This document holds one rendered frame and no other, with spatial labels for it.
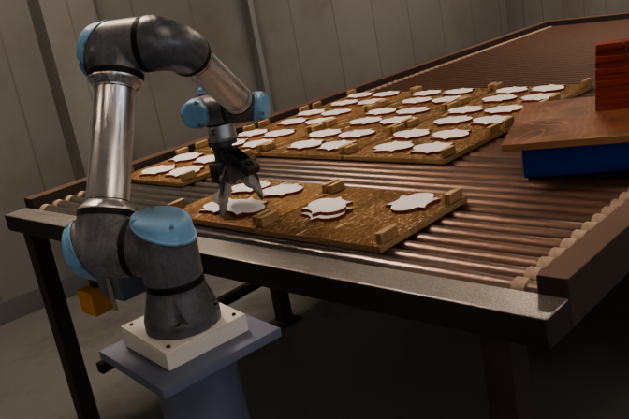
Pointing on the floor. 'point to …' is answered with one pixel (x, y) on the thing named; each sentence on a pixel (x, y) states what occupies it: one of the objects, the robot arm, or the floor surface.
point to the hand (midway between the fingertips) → (244, 209)
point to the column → (197, 375)
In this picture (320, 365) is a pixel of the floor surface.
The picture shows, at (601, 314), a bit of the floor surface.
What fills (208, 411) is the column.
